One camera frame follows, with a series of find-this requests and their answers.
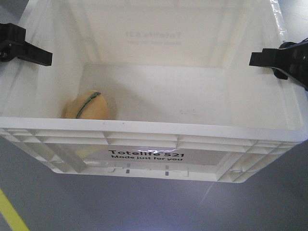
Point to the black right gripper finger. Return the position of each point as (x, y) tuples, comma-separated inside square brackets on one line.
[(290, 60)]

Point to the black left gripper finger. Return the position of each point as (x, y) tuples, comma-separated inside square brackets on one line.
[(13, 45)]

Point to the yellow plush egg toy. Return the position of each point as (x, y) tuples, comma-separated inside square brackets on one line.
[(89, 105)]

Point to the white plastic tote box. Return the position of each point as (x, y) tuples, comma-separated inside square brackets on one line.
[(184, 103)]

